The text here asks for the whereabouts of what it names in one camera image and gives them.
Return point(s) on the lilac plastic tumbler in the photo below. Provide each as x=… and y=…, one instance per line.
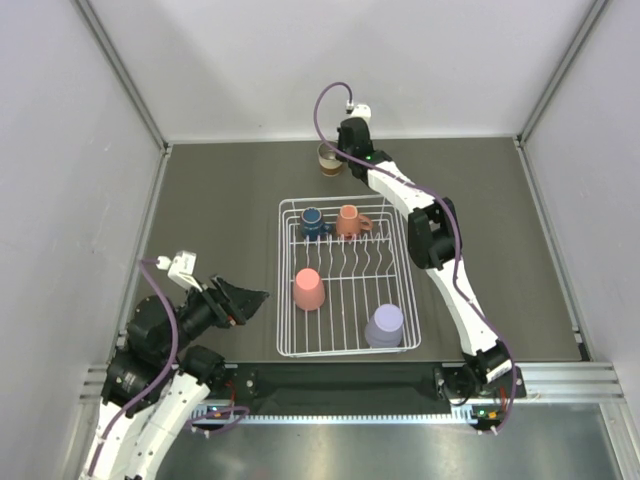
x=385, y=327

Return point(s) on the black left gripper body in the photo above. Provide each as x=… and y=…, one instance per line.
x=201, y=311

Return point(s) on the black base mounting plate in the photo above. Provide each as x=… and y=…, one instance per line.
x=361, y=386

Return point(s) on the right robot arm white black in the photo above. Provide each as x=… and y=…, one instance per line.
x=434, y=245

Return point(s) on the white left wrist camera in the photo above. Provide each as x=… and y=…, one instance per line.
x=180, y=269

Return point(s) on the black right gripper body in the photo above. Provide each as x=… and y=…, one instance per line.
x=341, y=144

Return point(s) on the white wire dish rack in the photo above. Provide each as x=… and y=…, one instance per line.
x=358, y=276

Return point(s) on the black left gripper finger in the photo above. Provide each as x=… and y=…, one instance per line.
x=242, y=303
x=222, y=290

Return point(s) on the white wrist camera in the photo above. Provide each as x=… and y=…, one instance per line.
x=180, y=269
x=358, y=110

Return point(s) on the pink plastic tumbler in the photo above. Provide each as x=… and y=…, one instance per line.
x=308, y=290

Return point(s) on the glass cup with brown band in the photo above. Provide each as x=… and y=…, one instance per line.
x=330, y=166

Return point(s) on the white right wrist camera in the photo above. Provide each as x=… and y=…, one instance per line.
x=358, y=110

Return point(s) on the terracotta ceramic mug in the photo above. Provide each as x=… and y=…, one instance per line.
x=350, y=223

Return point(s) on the dark blue ceramic mug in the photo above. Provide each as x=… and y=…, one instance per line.
x=313, y=226

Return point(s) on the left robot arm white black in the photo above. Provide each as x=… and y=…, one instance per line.
x=160, y=375

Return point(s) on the grey slotted cable duct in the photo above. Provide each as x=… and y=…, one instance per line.
x=215, y=414

